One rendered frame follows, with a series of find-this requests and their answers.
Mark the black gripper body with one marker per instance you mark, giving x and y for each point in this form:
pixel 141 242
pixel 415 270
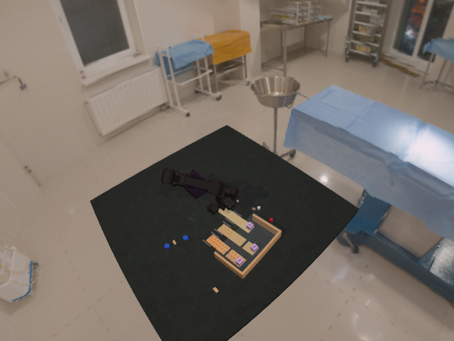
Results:
pixel 213 208

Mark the orange patterned flat strip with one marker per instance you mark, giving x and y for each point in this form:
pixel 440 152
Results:
pixel 214 241

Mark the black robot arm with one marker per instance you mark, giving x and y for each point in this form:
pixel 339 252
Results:
pixel 215 187

